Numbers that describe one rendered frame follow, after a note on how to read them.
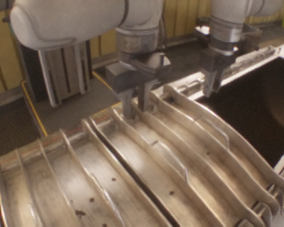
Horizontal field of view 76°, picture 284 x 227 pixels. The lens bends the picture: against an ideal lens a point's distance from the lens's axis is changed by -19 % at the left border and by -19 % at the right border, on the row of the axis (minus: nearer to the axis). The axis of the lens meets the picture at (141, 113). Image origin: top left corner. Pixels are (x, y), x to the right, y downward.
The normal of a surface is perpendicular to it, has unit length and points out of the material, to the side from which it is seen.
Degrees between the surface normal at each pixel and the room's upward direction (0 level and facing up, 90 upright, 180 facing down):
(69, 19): 86
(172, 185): 3
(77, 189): 6
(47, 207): 5
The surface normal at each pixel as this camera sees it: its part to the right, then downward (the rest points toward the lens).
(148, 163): -0.01, -0.78
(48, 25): 0.45, 0.56
